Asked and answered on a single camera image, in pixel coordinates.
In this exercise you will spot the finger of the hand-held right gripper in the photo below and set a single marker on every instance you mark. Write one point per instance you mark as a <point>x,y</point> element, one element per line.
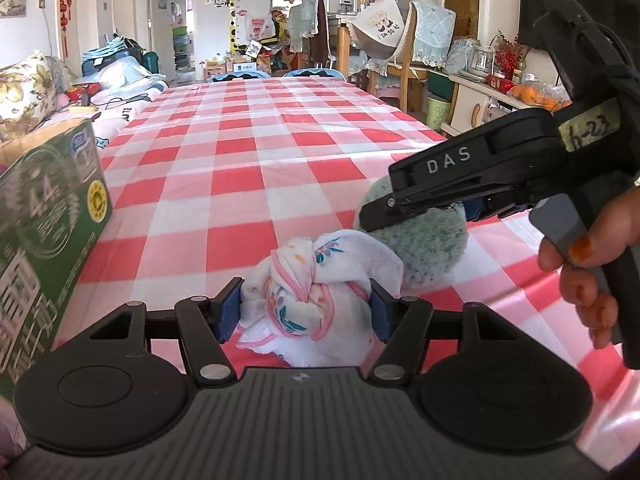
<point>400,211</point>

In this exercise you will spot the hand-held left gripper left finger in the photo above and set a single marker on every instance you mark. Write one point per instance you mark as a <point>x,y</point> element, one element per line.
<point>229,310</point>

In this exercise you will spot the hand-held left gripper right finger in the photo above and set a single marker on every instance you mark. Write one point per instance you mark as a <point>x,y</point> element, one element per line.
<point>382,317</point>

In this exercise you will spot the green fluffy ball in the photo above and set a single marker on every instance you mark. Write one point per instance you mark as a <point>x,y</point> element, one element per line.
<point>430,247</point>

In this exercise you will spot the white floral knotted cloth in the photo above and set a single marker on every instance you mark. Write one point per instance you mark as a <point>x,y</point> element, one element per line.
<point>330,260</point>

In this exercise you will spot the green printed cardboard box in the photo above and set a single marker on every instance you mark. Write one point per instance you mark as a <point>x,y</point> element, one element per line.
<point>50,210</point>

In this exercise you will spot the person's right hand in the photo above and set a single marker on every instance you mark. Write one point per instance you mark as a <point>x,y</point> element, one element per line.
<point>612,225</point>

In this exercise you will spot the pile of oranges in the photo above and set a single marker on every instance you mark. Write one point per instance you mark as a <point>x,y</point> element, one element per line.
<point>535,95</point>

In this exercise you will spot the cream sideboard cabinet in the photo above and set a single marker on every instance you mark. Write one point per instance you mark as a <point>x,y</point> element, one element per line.
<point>467,105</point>

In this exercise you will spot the green waste bin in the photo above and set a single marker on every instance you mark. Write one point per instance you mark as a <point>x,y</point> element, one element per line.
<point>440,112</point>

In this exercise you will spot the glass kettle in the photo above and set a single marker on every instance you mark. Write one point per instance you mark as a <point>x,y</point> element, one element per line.
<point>481,60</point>

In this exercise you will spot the red berry branch bouquet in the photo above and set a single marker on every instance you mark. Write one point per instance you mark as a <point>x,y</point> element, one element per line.
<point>510,55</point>

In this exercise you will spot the pink stool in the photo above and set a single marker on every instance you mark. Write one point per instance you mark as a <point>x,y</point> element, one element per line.
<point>387,92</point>

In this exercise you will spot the wooden chair with lace cover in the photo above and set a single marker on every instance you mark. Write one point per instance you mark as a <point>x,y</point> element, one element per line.
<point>345,45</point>
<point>430,35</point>

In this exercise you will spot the red white checkered tablecloth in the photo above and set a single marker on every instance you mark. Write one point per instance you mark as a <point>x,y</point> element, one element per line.
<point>250,160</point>

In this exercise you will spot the blue plastic stool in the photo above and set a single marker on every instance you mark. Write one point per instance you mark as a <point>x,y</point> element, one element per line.
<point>237,77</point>
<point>312,73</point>

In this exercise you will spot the white printed cloth bag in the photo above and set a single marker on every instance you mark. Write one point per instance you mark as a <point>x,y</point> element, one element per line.
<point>382,25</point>

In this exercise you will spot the wooden chair with dark jacket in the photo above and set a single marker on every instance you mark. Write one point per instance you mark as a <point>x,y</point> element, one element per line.
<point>320,30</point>

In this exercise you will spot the white cardboard box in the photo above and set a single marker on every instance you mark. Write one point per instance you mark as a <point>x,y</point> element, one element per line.
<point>245,65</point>

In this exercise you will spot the cartoon printed sofa blanket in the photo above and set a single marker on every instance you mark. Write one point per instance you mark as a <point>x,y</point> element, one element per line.
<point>117,115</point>

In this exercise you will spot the pink printed plastic bag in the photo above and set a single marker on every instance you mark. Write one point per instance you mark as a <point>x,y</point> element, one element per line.
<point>259,26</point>

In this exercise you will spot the pink sofa cover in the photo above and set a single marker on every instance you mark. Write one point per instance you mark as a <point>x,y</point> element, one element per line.
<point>7,430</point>

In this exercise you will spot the pile of light blue bedding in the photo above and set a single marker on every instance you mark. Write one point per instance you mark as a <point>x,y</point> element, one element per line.
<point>125,72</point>

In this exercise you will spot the red packet on sofa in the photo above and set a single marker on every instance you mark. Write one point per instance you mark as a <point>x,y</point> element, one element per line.
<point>80,92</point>

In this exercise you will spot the giraffe height chart sticker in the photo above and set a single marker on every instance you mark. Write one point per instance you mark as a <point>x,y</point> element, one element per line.
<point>231,5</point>

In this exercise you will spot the stack of coloured storage bins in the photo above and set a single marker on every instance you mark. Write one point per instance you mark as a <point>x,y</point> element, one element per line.
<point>182,47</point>

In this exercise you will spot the black suitcase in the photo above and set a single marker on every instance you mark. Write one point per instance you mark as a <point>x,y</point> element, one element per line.
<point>127,55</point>

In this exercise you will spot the floral sofa cushion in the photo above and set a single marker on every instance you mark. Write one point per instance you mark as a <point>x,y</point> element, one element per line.
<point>22,97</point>

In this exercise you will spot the red hanging knot decoration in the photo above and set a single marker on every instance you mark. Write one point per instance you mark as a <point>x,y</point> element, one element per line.
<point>64,15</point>

